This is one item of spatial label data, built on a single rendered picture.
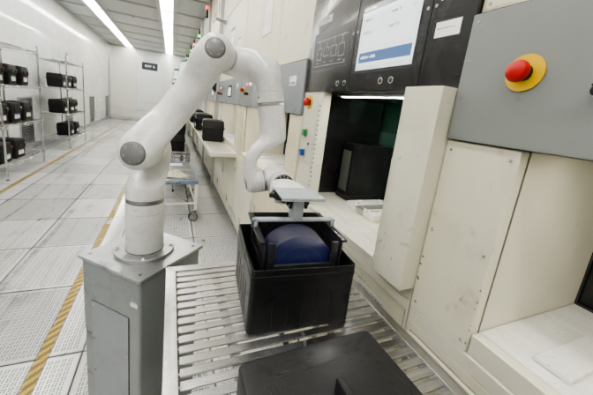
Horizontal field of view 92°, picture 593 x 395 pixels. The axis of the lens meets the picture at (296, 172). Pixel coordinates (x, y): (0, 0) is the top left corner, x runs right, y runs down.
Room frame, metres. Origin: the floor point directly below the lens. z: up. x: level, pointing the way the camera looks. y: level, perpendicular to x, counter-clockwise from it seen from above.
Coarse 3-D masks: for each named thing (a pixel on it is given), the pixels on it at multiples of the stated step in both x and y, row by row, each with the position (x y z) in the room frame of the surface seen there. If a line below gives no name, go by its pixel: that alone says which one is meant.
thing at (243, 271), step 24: (240, 240) 0.79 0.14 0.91; (240, 264) 0.76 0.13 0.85; (240, 288) 0.73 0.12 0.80; (264, 288) 0.61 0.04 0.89; (288, 288) 0.63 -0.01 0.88; (312, 288) 0.65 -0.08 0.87; (336, 288) 0.67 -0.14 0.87; (264, 312) 0.61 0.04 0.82; (288, 312) 0.63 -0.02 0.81; (312, 312) 0.65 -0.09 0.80; (336, 312) 0.67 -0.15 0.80
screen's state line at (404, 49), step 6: (384, 48) 0.99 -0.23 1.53; (390, 48) 0.96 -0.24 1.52; (396, 48) 0.93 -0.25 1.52; (402, 48) 0.91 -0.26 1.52; (408, 48) 0.89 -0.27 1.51; (360, 54) 1.11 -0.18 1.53; (366, 54) 1.07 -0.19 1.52; (372, 54) 1.04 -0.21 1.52; (378, 54) 1.01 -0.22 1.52; (384, 54) 0.98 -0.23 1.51; (390, 54) 0.96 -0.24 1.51; (396, 54) 0.93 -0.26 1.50; (402, 54) 0.91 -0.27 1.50; (408, 54) 0.89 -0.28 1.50; (360, 60) 1.10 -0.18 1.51; (366, 60) 1.07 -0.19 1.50; (372, 60) 1.03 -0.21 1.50
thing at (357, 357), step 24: (360, 336) 0.52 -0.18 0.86; (264, 360) 0.44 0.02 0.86; (288, 360) 0.44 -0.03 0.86; (312, 360) 0.45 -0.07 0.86; (336, 360) 0.45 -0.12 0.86; (360, 360) 0.46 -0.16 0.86; (384, 360) 0.47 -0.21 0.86; (240, 384) 0.40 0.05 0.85; (264, 384) 0.39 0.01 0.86; (288, 384) 0.39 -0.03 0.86; (312, 384) 0.40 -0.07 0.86; (336, 384) 0.39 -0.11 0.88; (360, 384) 0.41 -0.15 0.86; (384, 384) 0.42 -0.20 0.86; (408, 384) 0.42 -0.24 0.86
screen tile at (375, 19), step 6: (378, 12) 1.05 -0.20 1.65; (366, 18) 1.10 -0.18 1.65; (372, 18) 1.07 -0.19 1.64; (378, 18) 1.04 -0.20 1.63; (384, 18) 1.01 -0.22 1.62; (366, 24) 1.10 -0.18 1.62; (372, 24) 1.06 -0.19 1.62; (378, 24) 1.04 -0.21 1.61; (384, 24) 1.01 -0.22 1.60; (384, 30) 1.00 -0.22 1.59; (366, 36) 1.09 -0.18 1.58; (372, 36) 1.05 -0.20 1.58; (378, 36) 1.03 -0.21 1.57; (366, 42) 1.08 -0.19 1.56; (372, 42) 1.05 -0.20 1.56; (378, 42) 1.02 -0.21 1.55; (360, 48) 1.11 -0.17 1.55
